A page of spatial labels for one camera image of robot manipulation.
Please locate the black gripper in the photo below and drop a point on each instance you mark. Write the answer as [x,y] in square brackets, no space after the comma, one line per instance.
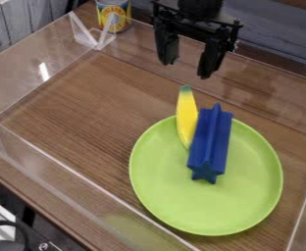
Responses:
[200,20]

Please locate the blue star-shaped block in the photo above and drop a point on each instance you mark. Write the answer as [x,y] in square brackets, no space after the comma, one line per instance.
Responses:
[210,144]

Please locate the green round plate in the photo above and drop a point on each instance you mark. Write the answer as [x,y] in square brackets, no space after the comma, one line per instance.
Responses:
[208,209]

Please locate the yellow labelled tin can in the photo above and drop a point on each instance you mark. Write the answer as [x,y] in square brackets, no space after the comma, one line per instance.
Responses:
[113,13]

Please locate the yellow toy banana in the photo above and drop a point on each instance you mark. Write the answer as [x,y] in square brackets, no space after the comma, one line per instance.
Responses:
[186,115]

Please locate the clear acrylic corner bracket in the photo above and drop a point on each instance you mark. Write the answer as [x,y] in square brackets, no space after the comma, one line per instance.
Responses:
[96,38]

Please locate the clear acrylic enclosure wall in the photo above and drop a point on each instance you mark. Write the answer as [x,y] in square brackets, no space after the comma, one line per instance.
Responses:
[74,106]

